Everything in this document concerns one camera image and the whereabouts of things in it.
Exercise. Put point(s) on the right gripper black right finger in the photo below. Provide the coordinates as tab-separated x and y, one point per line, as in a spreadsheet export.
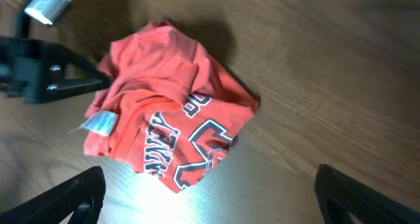
341	197

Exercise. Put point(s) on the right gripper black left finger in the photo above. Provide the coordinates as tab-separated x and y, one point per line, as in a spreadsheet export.
79	198

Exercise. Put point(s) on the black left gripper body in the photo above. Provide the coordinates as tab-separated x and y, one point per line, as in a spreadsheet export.
22	68

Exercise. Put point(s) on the finger of the left gripper with pad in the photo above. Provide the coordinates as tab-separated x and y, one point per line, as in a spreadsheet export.
68	74

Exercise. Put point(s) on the red printed t-shirt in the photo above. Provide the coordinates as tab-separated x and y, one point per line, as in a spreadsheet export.
171	110

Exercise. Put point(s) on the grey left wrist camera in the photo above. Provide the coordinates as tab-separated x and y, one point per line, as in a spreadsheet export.
46	12

